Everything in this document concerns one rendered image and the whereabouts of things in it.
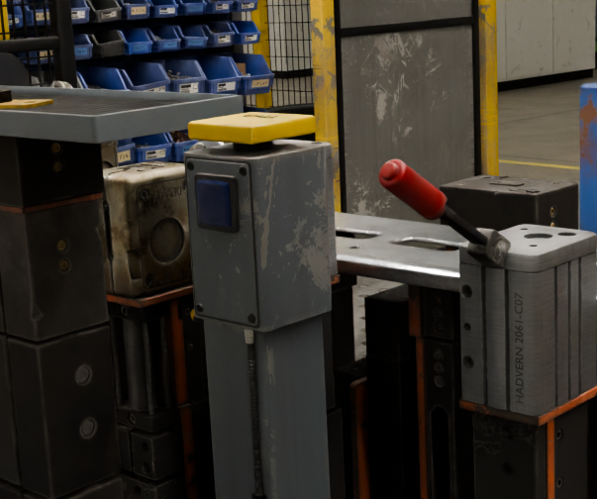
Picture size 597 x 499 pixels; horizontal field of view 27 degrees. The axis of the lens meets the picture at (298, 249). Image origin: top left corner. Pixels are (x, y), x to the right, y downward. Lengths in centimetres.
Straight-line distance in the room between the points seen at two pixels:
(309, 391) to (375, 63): 378
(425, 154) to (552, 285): 399
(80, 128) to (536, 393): 36
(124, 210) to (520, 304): 43
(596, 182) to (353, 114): 148
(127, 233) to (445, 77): 381
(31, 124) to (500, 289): 34
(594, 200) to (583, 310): 235
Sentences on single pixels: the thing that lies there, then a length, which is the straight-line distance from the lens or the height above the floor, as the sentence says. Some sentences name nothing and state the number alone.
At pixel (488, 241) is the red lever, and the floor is 107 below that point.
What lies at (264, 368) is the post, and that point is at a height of 100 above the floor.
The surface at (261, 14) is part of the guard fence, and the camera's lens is 605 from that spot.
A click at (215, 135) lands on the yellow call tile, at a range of 79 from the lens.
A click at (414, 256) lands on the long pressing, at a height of 100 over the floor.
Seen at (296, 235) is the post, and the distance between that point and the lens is 80.
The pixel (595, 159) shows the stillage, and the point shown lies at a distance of 323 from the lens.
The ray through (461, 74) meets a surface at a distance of 496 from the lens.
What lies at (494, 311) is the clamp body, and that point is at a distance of 87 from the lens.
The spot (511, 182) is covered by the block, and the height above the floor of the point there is 103.
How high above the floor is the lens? 125
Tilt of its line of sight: 12 degrees down
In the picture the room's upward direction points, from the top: 3 degrees counter-clockwise
